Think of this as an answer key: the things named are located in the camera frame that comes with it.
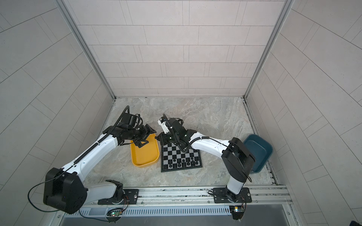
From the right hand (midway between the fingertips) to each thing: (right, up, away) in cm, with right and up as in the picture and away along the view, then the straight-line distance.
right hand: (156, 139), depth 78 cm
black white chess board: (+9, -12, +3) cm, 16 cm away
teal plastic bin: (+62, -7, +6) cm, 62 cm away
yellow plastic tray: (-7, -10, +5) cm, 13 cm away
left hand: (0, +3, +1) cm, 4 cm away
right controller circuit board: (+42, -33, -10) cm, 54 cm away
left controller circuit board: (-16, -31, -14) cm, 38 cm away
